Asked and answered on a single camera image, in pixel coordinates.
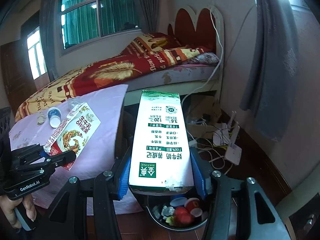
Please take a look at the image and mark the grey curtain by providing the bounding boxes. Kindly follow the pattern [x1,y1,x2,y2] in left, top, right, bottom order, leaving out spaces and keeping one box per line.
[134,0,160,33]
[39,0,58,82]

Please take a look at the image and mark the red plastic bag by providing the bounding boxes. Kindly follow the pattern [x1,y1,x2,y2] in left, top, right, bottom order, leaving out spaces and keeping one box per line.
[174,206,193,225]

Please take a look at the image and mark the person's left hand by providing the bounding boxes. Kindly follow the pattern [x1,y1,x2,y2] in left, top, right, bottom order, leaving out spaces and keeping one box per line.
[1,194,37,229]

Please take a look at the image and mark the cardboard box under bed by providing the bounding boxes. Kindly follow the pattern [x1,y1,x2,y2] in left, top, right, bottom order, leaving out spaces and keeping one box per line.
[187,95,221,139]

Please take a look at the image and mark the red yellow bed blanket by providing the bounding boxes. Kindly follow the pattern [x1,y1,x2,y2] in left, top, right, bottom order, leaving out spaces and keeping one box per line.
[15,46,209,122]

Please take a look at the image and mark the white charging cable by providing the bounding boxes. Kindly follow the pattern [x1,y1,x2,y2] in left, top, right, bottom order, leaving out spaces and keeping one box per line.
[180,10,225,111]

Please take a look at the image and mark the red paper cup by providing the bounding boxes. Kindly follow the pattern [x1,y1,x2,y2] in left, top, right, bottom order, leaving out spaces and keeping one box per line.
[184,198,200,212]

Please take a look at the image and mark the red white snack carton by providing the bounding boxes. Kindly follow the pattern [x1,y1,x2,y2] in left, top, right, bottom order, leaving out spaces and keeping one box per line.
[44,102,101,157]

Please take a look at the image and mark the blue patterned paper cup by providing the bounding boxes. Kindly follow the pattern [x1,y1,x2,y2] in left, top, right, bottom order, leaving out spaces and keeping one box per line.
[170,197,187,207]

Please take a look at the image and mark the grey curtain right window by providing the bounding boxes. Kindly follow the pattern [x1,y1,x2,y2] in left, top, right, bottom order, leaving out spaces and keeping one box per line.
[240,0,298,142]

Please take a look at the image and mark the white bed frame with mattress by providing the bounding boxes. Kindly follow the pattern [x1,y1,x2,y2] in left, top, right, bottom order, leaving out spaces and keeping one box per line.
[123,4,226,107]

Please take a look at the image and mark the brown wooden door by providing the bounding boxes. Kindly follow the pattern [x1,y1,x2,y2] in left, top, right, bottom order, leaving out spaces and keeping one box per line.
[1,40,37,113]

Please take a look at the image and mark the grey curtain centre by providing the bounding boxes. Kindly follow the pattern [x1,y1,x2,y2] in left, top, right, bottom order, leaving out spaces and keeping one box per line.
[134,0,160,33]

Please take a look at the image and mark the green white milk carton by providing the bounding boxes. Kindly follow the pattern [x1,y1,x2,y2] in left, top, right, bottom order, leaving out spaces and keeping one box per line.
[129,90,194,196]

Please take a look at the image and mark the red patterned pillow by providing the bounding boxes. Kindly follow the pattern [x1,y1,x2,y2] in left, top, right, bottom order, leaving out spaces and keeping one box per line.
[120,33,181,55]

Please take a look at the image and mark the small plastic water bottle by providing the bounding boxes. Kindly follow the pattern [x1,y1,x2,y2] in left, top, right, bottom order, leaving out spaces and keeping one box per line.
[47,98,80,128]

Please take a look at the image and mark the grey curtain left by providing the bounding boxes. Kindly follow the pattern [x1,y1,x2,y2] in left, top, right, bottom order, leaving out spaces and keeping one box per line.
[39,0,58,82]

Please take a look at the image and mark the red heart-shaped headboard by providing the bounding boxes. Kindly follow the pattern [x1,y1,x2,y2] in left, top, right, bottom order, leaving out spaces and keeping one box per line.
[167,5,225,56]

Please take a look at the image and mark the white wifi router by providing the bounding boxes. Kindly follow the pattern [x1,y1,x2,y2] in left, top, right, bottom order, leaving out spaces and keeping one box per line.
[213,111,242,166]

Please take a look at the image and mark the yellow balled cloth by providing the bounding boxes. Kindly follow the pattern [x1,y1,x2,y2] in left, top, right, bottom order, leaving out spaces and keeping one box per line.
[165,216,175,226]

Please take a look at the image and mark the black plastic trash bucket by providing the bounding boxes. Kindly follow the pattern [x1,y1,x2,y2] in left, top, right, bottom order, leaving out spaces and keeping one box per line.
[136,188,214,232]

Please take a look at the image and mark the large window green curtains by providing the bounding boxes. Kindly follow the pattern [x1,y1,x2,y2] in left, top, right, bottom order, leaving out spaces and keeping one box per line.
[59,0,140,50]

